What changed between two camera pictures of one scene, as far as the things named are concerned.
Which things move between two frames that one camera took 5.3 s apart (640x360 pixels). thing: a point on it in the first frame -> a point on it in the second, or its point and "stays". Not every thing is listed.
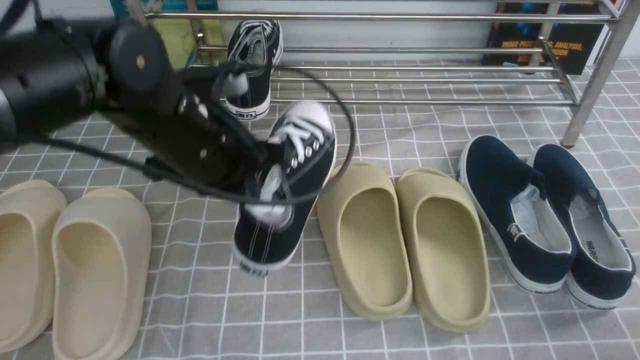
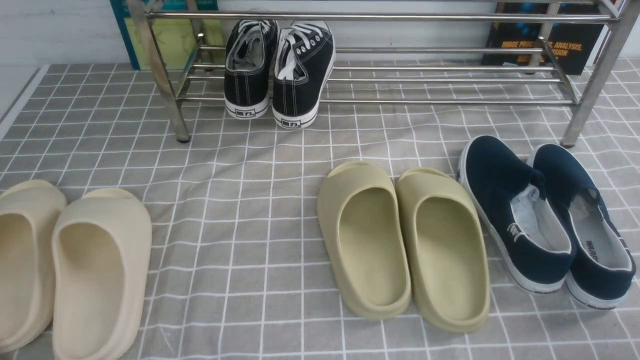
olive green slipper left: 363,231 stays
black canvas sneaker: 256,45 stays
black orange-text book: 526,34 stays
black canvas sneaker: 299,148 -> 305,56
